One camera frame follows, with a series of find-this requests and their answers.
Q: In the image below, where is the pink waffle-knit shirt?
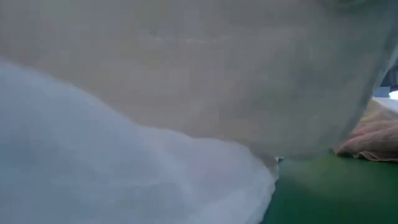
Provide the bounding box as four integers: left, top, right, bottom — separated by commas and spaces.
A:
334, 119, 398, 163

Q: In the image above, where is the green table mat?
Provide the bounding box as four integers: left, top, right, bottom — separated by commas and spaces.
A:
259, 151, 398, 224

